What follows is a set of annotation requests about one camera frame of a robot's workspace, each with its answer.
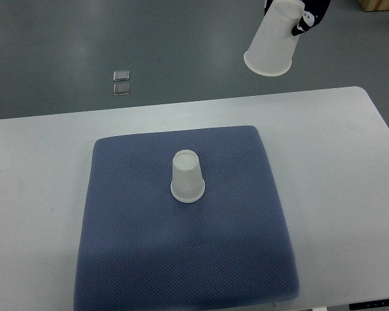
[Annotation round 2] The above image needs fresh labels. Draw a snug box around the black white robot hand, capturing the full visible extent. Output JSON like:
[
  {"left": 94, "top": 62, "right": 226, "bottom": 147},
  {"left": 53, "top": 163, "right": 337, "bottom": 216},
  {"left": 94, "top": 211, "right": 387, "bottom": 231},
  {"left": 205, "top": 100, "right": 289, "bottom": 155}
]
[{"left": 257, "top": 1, "right": 330, "bottom": 39}]

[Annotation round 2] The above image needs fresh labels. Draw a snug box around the white paper cup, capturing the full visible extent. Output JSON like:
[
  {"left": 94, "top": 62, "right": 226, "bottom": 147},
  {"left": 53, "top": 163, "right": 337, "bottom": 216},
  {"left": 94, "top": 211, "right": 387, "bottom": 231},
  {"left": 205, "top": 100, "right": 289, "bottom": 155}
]
[
  {"left": 171, "top": 150, "right": 206, "bottom": 203},
  {"left": 244, "top": 1, "right": 304, "bottom": 77}
]

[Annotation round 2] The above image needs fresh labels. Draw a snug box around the wooden box corner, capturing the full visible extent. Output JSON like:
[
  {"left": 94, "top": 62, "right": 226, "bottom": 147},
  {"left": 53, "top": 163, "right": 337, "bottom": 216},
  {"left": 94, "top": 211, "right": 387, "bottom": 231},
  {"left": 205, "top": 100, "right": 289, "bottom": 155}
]
[{"left": 357, "top": 0, "right": 389, "bottom": 12}]

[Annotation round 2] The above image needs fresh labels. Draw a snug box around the upper metal floor plate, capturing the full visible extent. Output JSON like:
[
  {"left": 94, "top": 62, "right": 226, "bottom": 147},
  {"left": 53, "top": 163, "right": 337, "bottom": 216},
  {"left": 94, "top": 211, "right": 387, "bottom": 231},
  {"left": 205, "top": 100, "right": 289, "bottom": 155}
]
[{"left": 113, "top": 69, "right": 130, "bottom": 81}]

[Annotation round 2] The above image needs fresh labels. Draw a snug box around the white paper cup on mat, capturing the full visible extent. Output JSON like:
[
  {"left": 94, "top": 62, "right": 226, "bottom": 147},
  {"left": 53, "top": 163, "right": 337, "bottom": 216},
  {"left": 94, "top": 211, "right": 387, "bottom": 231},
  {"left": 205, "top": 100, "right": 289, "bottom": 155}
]
[{"left": 171, "top": 150, "right": 206, "bottom": 203}]

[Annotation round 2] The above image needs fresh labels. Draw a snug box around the blue grey fabric mat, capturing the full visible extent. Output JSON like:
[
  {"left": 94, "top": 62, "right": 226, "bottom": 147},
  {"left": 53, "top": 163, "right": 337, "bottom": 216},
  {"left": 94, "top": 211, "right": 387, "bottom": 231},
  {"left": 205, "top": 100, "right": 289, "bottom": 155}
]
[{"left": 73, "top": 126, "right": 299, "bottom": 310}]

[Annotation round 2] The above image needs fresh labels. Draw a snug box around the black table control panel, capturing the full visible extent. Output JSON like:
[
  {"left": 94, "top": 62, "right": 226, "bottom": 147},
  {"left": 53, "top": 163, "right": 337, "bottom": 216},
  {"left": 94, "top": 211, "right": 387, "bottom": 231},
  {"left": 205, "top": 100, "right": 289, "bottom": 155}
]
[{"left": 349, "top": 299, "right": 389, "bottom": 310}]

